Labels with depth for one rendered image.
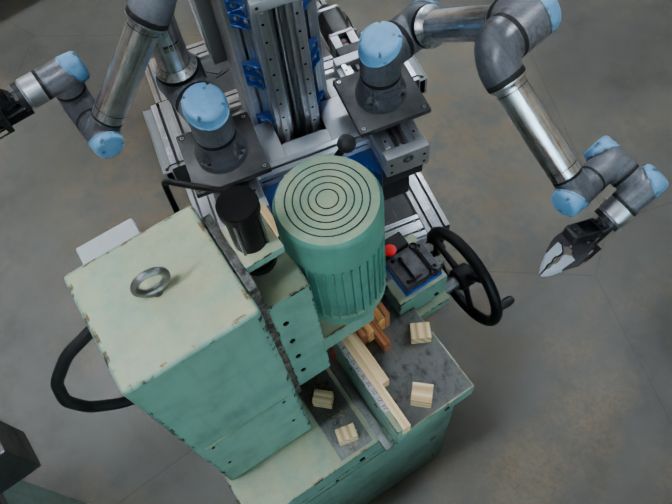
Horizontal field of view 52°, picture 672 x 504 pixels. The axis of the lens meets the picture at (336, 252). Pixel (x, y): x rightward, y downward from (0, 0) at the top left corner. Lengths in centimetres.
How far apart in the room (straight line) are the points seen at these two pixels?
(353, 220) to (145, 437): 171
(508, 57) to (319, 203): 68
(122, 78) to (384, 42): 69
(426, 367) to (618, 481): 112
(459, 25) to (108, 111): 87
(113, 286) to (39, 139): 239
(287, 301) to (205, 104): 85
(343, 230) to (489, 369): 158
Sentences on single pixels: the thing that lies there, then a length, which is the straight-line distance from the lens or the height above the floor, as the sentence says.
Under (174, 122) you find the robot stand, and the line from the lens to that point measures 223.
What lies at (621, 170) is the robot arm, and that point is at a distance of 176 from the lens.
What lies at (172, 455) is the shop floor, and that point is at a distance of 257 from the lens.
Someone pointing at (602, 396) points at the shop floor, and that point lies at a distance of 261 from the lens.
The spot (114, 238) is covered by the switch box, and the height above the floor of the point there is 148.
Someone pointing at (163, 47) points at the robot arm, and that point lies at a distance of 183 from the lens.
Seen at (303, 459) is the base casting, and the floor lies 80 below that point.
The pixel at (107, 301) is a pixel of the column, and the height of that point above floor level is 152.
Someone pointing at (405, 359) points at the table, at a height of 90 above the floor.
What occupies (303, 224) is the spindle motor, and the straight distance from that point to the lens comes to 105.
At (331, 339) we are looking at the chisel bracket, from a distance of 146.
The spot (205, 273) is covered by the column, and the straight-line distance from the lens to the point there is 102.
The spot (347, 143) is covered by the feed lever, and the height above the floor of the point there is 141.
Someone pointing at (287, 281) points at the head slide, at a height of 142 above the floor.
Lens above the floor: 241
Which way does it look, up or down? 62 degrees down
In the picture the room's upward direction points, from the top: 9 degrees counter-clockwise
